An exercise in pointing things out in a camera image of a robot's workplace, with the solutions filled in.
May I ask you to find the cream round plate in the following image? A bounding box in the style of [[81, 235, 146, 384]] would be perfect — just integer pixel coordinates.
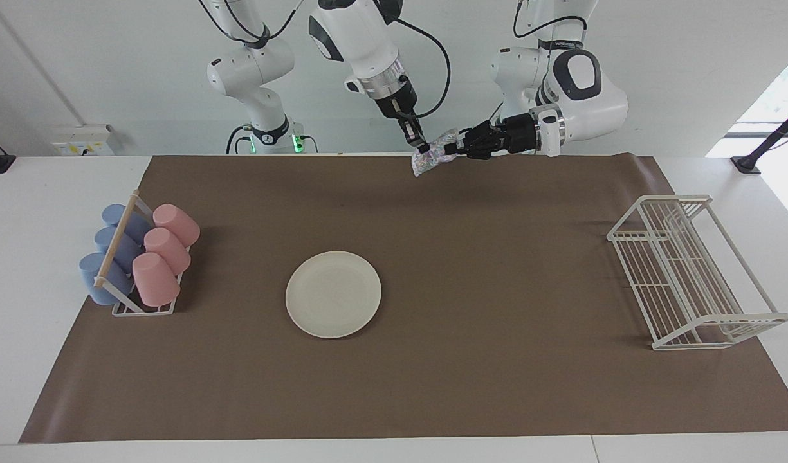
[[285, 250, 383, 340]]

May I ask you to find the pink plastic cup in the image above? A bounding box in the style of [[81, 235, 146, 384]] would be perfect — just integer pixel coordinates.
[[143, 228, 192, 275], [132, 252, 181, 307], [152, 204, 201, 248]]

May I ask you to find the white cup holder rack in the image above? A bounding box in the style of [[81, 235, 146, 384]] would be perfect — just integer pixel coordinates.
[[93, 191, 192, 317]]

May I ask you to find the blue plastic cup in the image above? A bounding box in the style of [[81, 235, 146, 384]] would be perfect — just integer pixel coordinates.
[[95, 226, 143, 274], [102, 204, 153, 244], [78, 252, 136, 305]]

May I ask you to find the black right base cable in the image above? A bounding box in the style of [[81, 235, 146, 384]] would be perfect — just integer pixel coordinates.
[[225, 124, 256, 155]]

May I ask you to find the silver foil bag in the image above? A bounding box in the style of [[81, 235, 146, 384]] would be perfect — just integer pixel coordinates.
[[411, 128, 460, 177]]

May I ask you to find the white wall power outlet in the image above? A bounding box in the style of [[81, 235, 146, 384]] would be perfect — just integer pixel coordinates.
[[51, 125, 115, 157]]

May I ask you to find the brown table mat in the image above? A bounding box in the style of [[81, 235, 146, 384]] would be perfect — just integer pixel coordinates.
[[19, 153, 788, 444]]

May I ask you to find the white wire dish rack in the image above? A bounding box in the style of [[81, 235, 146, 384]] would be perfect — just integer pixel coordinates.
[[607, 195, 788, 351]]

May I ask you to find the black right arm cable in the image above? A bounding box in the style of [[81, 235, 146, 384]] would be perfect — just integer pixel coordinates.
[[387, 16, 451, 118]]

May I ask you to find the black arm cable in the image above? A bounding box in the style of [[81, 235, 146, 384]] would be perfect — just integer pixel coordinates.
[[387, 16, 451, 118], [513, 0, 587, 39]]

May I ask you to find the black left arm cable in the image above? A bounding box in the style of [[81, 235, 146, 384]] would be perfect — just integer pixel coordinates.
[[513, 0, 587, 39]]

